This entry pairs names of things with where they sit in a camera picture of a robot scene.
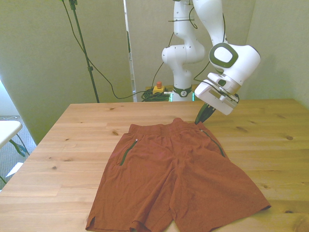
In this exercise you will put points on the white side table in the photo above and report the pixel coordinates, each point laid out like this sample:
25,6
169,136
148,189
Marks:
8,131

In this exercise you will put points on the white paper sheet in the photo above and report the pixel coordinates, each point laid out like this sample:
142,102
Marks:
14,169

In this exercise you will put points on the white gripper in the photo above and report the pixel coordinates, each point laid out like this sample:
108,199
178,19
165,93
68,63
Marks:
210,99

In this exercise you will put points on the rust red shorts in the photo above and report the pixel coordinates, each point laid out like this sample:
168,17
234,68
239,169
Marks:
169,181

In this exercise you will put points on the yellow emergency stop button box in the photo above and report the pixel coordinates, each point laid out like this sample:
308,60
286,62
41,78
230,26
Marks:
158,90

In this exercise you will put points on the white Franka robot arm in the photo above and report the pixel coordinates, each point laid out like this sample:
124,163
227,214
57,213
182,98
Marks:
243,60

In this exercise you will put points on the black tripod stand pole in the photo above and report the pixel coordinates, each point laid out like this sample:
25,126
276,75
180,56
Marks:
89,68

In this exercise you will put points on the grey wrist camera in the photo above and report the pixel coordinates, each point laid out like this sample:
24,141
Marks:
228,99

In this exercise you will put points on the white vertical partition post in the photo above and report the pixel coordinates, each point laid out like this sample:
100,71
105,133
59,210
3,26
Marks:
131,72

